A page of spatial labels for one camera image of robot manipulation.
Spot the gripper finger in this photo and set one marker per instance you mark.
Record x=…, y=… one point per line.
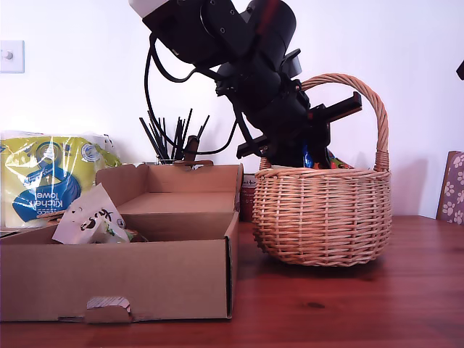
x=461, y=70

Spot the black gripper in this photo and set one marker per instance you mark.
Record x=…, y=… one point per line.
x=279, y=112

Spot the blue Terry's egg bag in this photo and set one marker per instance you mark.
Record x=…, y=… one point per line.
x=337, y=163

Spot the small white Galaxy bag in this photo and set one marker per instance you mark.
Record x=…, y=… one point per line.
x=87, y=217

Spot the woven wicker basket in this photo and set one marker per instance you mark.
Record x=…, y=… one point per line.
x=322, y=217

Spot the paw print patterned box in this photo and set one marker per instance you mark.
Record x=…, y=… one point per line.
x=451, y=188

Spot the brown cardboard box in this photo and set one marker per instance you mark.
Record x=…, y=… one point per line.
x=108, y=279

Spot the red label tin can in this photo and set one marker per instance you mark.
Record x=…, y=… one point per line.
x=248, y=203

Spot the thin black stick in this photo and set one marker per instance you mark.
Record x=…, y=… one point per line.
x=203, y=127
x=148, y=132
x=156, y=128
x=176, y=132
x=165, y=134
x=186, y=127

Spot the yellow kitchen towel pack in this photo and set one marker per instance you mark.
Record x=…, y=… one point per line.
x=36, y=174

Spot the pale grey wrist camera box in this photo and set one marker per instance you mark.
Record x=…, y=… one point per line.
x=291, y=65

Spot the white wall light switch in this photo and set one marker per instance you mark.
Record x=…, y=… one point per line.
x=14, y=61

